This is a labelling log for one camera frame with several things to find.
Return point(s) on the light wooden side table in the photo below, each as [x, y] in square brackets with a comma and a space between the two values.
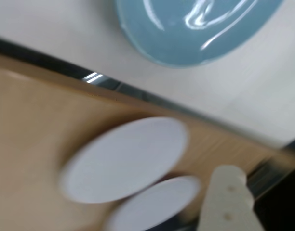
[29, 120]

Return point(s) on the white round plate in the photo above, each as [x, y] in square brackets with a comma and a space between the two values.
[157, 204]
[125, 158]

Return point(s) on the light blue round dish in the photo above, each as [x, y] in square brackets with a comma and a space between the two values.
[176, 45]

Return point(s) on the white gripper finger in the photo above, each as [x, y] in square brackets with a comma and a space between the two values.
[228, 207]

